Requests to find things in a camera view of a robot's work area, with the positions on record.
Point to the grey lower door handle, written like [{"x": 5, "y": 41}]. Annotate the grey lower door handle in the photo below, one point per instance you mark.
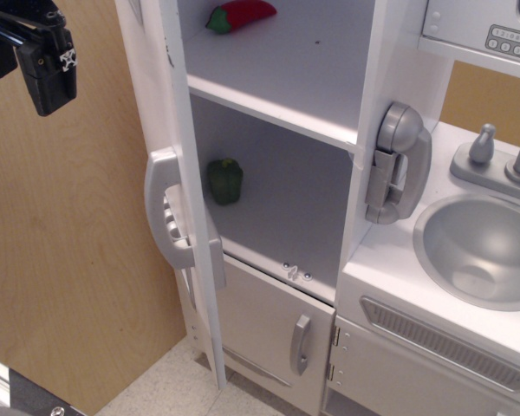
[{"x": 298, "y": 360}]

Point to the brass hinge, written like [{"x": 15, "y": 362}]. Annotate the brass hinge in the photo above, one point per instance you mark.
[
  {"x": 336, "y": 335},
  {"x": 330, "y": 372}
]

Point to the grey toy wall phone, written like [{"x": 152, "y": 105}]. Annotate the grey toy wall phone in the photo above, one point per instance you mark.
[{"x": 401, "y": 166}]

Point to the white toy kitchen cabinet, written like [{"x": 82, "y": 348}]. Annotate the white toy kitchen cabinet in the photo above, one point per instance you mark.
[{"x": 333, "y": 240}]

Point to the grey oven vent panel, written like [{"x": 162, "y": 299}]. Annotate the grey oven vent panel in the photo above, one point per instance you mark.
[{"x": 462, "y": 354}]

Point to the silver toy sink bowl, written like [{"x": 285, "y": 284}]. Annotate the silver toy sink bowl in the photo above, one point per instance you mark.
[{"x": 470, "y": 247}]

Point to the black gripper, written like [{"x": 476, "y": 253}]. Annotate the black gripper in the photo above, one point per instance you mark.
[{"x": 47, "y": 56}]

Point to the white door catch clip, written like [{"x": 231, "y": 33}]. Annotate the white door catch clip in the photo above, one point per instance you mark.
[{"x": 295, "y": 274}]

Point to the toy microwave with keypad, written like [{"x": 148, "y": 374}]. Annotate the toy microwave with keypad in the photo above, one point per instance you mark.
[{"x": 490, "y": 26}]

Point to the green plush bell pepper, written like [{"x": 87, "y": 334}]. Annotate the green plush bell pepper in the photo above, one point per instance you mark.
[{"x": 225, "y": 177}]

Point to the light plywood board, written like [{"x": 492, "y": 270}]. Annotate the light plywood board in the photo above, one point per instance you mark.
[{"x": 87, "y": 303}]

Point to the black metal base plate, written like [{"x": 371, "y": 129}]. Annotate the black metal base plate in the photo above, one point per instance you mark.
[{"x": 30, "y": 398}]

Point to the white toy fridge door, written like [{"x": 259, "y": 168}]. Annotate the white toy fridge door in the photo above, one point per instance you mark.
[{"x": 153, "y": 43}]

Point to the lower brass hinge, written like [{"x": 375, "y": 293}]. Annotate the lower brass hinge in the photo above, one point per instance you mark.
[{"x": 330, "y": 372}]

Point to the grey toy faucet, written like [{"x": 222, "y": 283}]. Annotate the grey toy faucet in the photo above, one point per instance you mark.
[{"x": 482, "y": 164}]

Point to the white lower freezer door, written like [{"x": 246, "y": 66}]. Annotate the white lower freezer door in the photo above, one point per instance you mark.
[{"x": 257, "y": 315}]

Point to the red plush chili pepper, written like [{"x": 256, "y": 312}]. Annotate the red plush chili pepper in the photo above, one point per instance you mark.
[{"x": 233, "y": 15}]

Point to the white oven door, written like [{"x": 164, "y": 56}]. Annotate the white oven door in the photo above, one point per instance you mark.
[{"x": 375, "y": 376}]

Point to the upper brass hinge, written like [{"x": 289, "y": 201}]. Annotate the upper brass hinge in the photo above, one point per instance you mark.
[{"x": 336, "y": 335}]

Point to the grey ice dispenser panel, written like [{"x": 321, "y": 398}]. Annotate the grey ice dispenser panel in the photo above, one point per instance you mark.
[{"x": 178, "y": 244}]

